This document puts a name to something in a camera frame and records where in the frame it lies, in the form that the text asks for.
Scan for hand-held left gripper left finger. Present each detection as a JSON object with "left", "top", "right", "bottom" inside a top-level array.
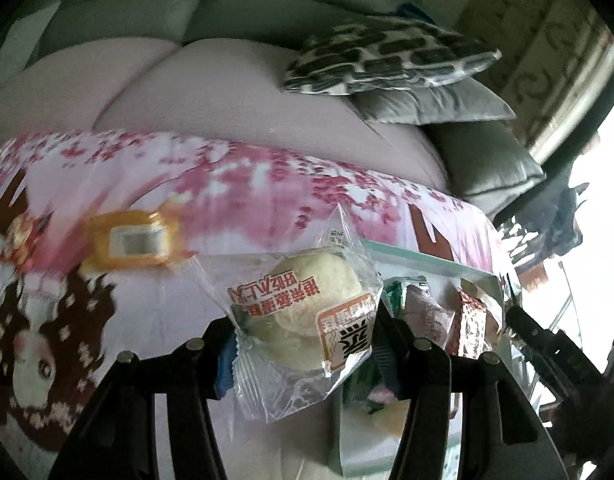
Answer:
[{"left": 47, "top": 316, "right": 238, "bottom": 480}]

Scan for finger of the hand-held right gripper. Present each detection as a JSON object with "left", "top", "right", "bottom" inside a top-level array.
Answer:
[{"left": 504, "top": 305, "right": 564, "bottom": 362}]

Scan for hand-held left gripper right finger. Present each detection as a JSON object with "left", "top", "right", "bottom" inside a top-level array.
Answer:
[{"left": 372, "top": 302, "right": 563, "bottom": 480}]

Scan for green biscuit packet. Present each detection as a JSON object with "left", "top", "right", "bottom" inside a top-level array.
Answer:
[{"left": 382, "top": 277, "right": 428, "bottom": 321}]

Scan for mint green box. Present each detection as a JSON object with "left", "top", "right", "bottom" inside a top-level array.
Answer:
[{"left": 327, "top": 239, "right": 523, "bottom": 480}]

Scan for clear packet with white buns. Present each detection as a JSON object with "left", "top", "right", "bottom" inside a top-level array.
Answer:
[{"left": 194, "top": 202, "right": 385, "bottom": 423}]

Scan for red orange snack packet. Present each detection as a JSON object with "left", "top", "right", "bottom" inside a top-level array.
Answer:
[{"left": 447, "top": 287, "right": 503, "bottom": 361}]

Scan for dark red snack packet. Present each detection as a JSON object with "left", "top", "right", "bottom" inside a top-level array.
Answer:
[{"left": 404, "top": 285, "right": 455, "bottom": 351}]

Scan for printed cartoon blanket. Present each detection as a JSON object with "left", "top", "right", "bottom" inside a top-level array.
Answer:
[{"left": 0, "top": 130, "right": 518, "bottom": 480}]

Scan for dark cloth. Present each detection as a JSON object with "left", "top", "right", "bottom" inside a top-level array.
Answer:
[{"left": 537, "top": 180, "right": 590, "bottom": 261}]

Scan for orange cake packet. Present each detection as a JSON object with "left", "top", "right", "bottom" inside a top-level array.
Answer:
[{"left": 82, "top": 200, "right": 198, "bottom": 273}]

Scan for grey leather cushion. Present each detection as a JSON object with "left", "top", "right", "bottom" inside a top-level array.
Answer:
[{"left": 427, "top": 120, "right": 547, "bottom": 216}]

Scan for red crinkled snack bag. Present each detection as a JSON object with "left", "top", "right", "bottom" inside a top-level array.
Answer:
[{"left": 0, "top": 210, "right": 55, "bottom": 271}]

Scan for grey quilted pillow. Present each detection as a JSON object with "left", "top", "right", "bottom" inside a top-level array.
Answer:
[{"left": 349, "top": 77, "right": 517, "bottom": 126}]

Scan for pale pink sofa seat cover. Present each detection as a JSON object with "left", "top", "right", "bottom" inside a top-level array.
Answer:
[{"left": 0, "top": 37, "right": 450, "bottom": 193}]

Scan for black and white patterned pillow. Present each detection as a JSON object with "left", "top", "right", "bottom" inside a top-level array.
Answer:
[{"left": 281, "top": 15, "right": 503, "bottom": 97}]

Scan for blue cloth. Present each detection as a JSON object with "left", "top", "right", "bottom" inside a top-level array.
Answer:
[{"left": 394, "top": 2, "right": 438, "bottom": 23}]

